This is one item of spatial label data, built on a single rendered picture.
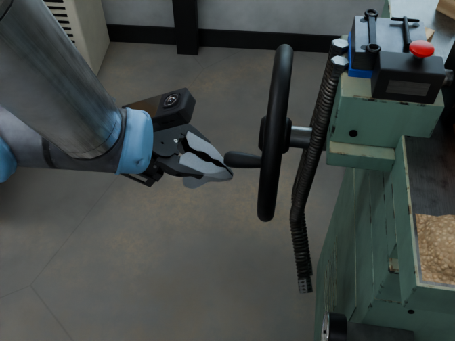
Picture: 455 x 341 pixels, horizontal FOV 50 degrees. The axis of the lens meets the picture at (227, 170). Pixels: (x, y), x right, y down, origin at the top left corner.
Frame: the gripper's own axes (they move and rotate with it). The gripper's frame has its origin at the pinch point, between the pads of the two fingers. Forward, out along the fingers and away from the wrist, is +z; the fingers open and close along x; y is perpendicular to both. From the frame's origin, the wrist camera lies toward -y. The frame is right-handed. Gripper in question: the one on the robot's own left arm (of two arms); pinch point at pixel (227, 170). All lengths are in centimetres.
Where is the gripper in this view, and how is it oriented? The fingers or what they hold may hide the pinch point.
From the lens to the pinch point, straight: 71.9
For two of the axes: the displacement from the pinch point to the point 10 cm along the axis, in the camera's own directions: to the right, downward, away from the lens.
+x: -1.5, 7.7, -6.2
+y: -5.0, 4.9, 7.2
